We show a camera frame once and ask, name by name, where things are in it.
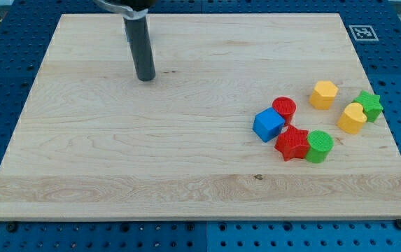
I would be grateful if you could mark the black bolt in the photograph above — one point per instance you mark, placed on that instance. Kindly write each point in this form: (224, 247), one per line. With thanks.
(397, 224)
(11, 227)

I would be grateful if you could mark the black bolt front left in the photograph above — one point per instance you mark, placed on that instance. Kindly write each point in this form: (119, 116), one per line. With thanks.
(11, 227)

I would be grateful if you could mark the red cylinder block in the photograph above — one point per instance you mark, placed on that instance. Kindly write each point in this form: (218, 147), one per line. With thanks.
(286, 108)

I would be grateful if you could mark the green cylinder block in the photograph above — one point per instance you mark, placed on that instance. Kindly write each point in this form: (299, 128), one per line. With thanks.
(320, 144)

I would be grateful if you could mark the white fiducial marker tag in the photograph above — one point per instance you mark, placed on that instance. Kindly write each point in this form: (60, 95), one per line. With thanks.
(363, 32)

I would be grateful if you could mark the blue cube block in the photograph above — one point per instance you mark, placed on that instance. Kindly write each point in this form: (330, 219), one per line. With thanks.
(268, 124)

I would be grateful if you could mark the black bolt front right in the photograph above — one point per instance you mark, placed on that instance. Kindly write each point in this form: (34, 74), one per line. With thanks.
(397, 224)

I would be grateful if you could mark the yellow hexagon block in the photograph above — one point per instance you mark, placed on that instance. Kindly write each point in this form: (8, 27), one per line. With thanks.
(323, 95)

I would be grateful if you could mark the red star block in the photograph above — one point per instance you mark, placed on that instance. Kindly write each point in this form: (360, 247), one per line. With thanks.
(293, 143)

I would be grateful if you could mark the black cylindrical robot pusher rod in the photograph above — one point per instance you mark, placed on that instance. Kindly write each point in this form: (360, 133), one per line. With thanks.
(139, 43)

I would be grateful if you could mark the yellow heart block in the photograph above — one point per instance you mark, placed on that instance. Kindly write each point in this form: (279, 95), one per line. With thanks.
(352, 118)

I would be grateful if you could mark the green star block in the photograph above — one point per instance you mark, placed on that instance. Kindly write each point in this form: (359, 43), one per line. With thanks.
(371, 104)

